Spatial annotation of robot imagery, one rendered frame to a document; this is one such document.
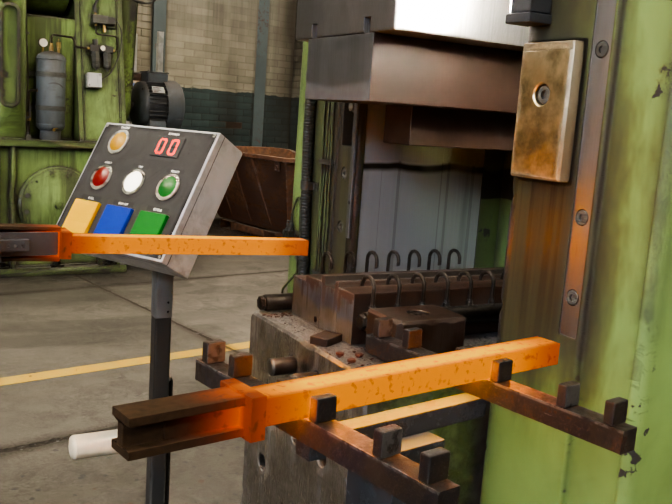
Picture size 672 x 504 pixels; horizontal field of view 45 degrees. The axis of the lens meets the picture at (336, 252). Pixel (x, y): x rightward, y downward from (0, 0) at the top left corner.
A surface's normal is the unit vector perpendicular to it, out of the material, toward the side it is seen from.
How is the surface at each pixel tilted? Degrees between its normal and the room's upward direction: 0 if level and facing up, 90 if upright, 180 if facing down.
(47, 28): 90
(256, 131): 90
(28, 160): 90
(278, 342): 90
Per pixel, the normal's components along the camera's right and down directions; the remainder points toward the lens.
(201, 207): 0.81, 0.15
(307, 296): -0.87, 0.02
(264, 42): 0.64, 0.17
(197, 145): -0.47, -0.41
